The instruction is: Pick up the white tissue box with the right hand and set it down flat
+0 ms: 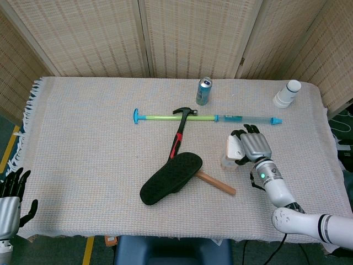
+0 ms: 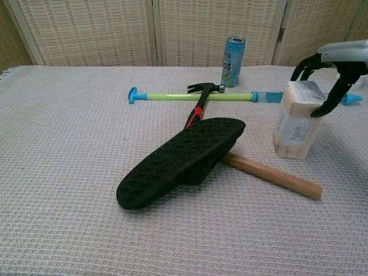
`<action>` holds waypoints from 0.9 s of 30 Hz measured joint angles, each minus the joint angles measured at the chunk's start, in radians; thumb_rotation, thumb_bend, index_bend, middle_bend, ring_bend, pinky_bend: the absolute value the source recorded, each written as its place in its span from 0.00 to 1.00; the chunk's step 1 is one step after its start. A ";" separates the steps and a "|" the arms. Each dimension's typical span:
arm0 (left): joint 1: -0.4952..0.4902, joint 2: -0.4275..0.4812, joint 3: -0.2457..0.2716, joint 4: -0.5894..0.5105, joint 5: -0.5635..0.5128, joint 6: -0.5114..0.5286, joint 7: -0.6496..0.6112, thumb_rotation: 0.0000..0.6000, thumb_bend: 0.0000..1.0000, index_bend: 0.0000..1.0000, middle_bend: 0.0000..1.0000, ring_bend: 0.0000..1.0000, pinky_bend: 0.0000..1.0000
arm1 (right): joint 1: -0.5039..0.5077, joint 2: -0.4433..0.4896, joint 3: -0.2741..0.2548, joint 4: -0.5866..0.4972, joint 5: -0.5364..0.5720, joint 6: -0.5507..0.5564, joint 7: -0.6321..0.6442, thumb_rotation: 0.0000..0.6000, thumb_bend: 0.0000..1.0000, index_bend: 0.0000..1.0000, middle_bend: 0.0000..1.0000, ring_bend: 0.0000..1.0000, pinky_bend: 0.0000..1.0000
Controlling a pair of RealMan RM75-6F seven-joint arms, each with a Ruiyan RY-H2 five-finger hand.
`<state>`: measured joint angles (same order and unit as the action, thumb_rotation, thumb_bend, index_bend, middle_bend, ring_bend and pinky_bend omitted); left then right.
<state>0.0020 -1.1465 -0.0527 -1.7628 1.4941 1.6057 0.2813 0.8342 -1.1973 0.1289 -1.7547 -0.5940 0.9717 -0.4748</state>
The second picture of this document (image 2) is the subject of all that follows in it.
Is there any black red claw hammer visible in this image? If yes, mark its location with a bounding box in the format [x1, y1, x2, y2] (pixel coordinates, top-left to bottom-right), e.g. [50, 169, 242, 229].
[183, 82, 226, 129]

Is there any wooden stick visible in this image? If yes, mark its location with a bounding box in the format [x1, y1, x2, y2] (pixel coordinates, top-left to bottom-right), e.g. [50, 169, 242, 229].
[221, 151, 323, 200]

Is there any woven folding screen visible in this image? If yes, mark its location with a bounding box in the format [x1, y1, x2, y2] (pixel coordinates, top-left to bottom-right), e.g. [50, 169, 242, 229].
[0, 0, 368, 72]

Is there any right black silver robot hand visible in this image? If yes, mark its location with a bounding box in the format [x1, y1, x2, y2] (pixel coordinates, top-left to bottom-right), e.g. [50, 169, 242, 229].
[290, 39, 368, 118]

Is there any beige woven tablecloth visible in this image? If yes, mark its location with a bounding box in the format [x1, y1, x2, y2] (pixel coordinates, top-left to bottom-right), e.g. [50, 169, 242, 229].
[0, 65, 368, 276]

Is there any white tissue pack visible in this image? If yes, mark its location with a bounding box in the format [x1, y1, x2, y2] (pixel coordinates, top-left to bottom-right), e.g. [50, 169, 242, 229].
[272, 80, 327, 160]

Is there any black rubber slipper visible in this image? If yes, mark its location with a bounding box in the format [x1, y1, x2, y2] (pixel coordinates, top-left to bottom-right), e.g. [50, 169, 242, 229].
[116, 117, 247, 210]

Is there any blue drink can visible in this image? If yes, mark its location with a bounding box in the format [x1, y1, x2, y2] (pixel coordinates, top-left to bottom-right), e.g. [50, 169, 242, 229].
[220, 36, 246, 88]

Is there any green blue water pump toy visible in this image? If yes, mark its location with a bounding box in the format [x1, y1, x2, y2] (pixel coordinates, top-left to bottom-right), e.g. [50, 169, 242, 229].
[128, 87, 363, 106]

